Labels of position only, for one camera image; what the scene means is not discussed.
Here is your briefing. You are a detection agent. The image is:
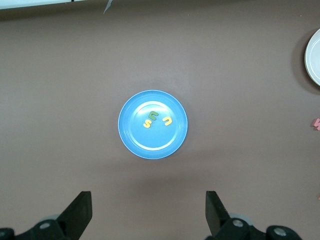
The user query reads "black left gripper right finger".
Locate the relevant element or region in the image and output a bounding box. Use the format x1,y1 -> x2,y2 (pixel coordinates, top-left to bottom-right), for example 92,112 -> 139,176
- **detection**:
204,190 -> 305,240

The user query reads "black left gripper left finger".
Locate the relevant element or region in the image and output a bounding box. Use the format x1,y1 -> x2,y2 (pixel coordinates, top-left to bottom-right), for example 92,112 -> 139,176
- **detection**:
0,191 -> 93,240

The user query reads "blue plate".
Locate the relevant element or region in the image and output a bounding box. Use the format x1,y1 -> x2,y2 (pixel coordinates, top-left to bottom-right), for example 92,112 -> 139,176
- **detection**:
117,89 -> 189,161

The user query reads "brown table mat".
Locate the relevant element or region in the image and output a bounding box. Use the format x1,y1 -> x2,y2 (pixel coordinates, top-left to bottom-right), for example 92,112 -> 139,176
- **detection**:
0,0 -> 320,240

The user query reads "beige plate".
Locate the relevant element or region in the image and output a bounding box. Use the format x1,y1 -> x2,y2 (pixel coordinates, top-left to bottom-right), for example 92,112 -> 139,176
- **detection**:
304,28 -> 320,87

